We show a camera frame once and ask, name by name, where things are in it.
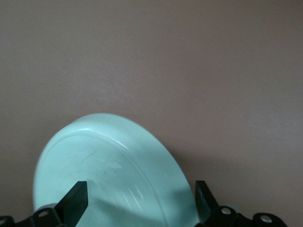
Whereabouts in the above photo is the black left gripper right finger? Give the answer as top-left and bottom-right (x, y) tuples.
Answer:
(194, 180), (288, 227)

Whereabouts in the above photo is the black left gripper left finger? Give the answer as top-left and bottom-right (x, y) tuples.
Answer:
(0, 181), (89, 227)

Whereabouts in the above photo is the light green round plate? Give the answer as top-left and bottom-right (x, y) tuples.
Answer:
(33, 113), (191, 227)

